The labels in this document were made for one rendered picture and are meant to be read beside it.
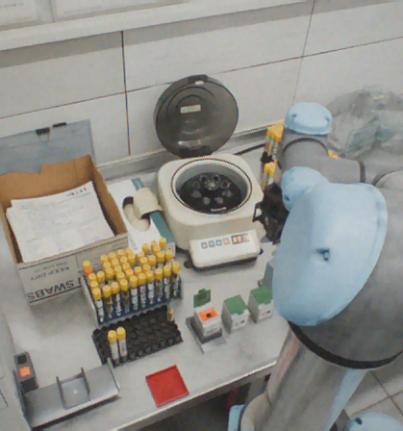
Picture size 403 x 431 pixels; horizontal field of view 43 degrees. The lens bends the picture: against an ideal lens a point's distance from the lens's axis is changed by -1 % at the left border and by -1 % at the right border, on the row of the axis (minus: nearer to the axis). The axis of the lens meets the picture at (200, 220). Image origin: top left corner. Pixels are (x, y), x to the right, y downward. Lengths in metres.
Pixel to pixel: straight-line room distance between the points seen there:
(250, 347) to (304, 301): 0.75
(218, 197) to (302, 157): 0.49
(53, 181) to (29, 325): 0.37
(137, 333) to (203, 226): 0.28
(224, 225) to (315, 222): 0.83
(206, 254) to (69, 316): 0.34
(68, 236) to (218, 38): 0.61
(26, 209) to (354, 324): 1.02
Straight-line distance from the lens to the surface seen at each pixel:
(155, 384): 1.08
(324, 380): 0.51
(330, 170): 0.79
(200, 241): 1.22
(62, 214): 1.29
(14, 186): 1.32
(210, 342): 1.11
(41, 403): 1.05
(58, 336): 1.15
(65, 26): 1.17
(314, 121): 0.84
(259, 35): 1.41
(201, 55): 1.35
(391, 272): 0.38
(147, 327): 1.12
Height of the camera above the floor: 1.85
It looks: 47 degrees down
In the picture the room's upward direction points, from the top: 4 degrees clockwise
